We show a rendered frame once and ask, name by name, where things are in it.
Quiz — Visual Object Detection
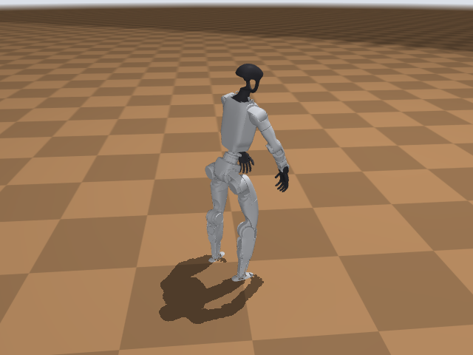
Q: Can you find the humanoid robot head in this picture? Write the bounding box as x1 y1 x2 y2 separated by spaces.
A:
231 64 263 103

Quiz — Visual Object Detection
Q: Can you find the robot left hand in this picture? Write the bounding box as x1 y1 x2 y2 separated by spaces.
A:
239 152 254 174

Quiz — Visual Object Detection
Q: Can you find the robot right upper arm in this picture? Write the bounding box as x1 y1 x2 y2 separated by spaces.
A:
248 106 282 154

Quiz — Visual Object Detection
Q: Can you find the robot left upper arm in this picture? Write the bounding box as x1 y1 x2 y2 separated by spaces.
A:
221 92 234 109

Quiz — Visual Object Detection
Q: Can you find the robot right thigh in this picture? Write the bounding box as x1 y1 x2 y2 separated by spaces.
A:
228 171 259 237

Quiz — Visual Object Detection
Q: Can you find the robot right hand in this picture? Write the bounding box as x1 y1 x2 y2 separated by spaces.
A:
275 166 289 192

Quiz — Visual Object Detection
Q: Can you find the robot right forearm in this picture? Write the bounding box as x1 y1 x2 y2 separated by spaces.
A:
272 141 289 172

